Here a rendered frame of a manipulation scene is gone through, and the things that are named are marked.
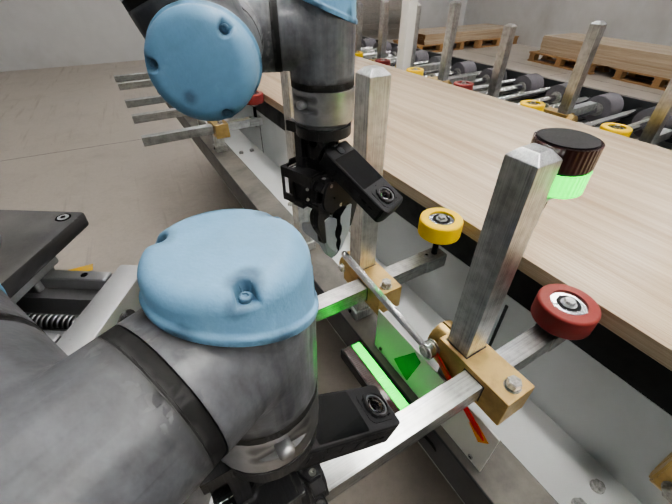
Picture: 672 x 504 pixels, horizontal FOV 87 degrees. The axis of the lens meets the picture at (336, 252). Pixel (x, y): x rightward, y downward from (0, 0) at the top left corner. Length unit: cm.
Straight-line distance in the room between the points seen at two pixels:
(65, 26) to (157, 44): 767
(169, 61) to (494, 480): 62
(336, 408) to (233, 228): 20
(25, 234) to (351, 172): 38
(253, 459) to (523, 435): 61
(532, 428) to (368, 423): 51
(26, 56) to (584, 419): 808
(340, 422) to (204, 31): 30
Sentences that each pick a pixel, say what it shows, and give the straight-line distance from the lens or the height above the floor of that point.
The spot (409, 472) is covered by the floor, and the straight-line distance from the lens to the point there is 137.
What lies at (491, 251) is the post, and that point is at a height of 104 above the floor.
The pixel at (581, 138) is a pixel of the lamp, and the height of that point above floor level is 115.
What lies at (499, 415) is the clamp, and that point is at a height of 84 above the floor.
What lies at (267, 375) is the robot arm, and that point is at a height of 113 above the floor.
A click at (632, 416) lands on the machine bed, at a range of 72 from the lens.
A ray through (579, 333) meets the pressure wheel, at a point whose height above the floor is 89.
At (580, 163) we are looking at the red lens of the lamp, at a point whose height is 114.
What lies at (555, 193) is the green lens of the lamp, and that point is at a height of 110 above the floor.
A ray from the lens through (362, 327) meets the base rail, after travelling 74.
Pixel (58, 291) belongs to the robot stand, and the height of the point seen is 98.
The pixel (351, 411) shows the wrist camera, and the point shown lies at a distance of 33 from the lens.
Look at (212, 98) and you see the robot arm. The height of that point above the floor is 120.
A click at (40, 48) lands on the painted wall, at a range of 805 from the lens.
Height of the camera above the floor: 127
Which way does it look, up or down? 38 degrees down
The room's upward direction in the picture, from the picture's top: straight up
